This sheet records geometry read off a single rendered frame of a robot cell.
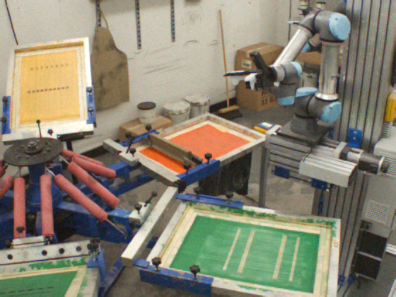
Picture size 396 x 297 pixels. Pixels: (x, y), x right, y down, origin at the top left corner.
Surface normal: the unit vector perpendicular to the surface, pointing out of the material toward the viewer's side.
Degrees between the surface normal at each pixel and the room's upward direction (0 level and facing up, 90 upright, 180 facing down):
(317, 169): 90
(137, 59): 90
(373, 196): 90
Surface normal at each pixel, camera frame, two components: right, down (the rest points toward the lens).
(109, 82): 0.26, 0.44
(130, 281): -0.01, -0.89
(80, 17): 0.68, 0.32
